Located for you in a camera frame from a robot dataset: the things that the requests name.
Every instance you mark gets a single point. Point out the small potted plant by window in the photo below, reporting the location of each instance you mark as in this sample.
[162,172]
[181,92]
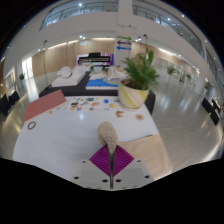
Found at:
[22,76]

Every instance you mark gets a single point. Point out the beige towel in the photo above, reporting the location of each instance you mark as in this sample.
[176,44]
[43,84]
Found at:
[146,153]

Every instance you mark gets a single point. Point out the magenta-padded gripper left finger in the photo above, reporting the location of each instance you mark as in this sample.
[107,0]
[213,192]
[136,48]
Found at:
[100,163]

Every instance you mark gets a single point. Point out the potted plant by wooden wall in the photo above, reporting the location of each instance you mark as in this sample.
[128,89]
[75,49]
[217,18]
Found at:
[171,70]

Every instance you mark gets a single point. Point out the black piano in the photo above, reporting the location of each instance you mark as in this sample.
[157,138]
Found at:
[95,59]

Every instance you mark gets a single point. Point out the potted plant in striped pot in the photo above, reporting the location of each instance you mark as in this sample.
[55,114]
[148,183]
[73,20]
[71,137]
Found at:
[133,95]

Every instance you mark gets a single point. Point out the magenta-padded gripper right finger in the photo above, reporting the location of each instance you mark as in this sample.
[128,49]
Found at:
[122,163]

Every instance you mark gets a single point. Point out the salmon red flat board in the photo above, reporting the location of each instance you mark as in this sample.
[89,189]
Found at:
[45,105]

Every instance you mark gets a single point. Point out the blue board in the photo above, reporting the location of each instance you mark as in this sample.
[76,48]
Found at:
[100,84]

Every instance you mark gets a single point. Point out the group of black chairs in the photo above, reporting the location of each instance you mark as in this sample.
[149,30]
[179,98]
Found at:
[211,110]
[8,101]

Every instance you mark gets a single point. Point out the colourful printed sheet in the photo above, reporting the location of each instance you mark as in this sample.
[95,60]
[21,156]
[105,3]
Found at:
[83,104]

